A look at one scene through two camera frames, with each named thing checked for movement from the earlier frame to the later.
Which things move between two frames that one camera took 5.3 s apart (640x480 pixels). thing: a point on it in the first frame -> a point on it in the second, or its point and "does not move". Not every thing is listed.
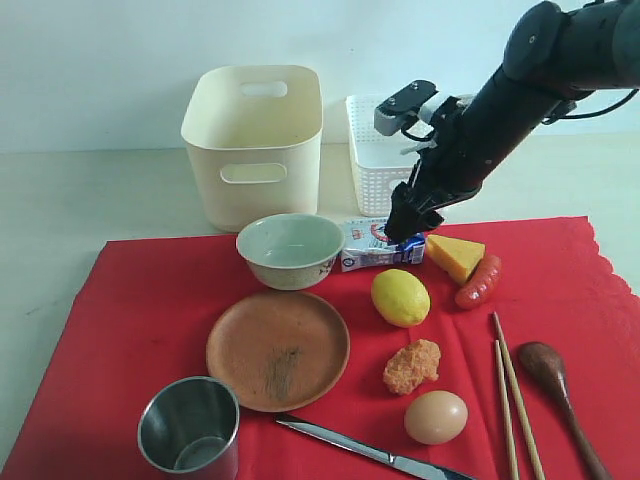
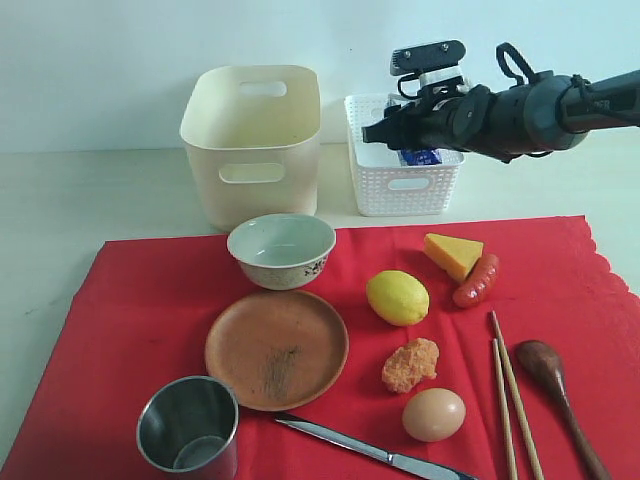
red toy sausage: [477, 291] does not move
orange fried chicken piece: [411, 365] does not move
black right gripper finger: [423, 221] -> [400, 144]
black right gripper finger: [403, 218] -> [391, 130]
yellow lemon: [401, 298] does not move
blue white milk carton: [365, 245] -> [418, 157]
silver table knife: [408, 462] does not move
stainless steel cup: [189, 426] does not move
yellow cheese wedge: [455, 257] does not move
